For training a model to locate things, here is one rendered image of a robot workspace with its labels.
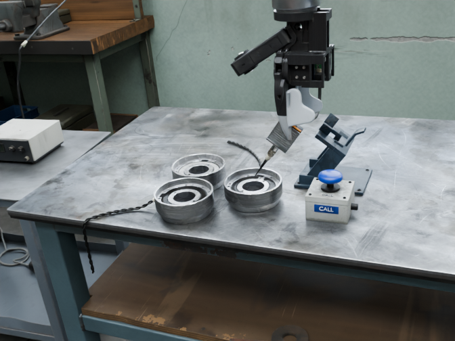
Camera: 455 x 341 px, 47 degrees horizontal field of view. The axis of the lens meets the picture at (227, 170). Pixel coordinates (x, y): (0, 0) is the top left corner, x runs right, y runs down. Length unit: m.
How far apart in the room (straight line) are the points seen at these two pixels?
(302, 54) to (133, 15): 1.92
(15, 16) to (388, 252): 1.94
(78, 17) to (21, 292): 1.51
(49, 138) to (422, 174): 1.05
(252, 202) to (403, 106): 1.70
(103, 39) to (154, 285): 1.42
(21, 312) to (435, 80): 1.88
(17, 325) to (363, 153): 1.14
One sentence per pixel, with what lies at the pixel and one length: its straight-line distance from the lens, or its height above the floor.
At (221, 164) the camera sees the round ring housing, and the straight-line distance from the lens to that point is 1.03.
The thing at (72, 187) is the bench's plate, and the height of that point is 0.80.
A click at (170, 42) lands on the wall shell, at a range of 2.75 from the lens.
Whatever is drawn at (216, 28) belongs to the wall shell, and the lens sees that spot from 2.63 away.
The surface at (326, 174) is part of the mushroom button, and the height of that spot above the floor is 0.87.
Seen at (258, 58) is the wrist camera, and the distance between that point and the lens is 0.86.
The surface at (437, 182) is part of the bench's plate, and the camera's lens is 1.03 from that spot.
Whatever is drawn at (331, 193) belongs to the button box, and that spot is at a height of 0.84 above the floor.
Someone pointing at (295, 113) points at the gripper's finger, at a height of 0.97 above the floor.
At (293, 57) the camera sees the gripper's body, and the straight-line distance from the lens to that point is 0.83.
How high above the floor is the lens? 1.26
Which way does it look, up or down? 26 degrees down
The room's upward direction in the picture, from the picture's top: 5 degrees counter-clockwise
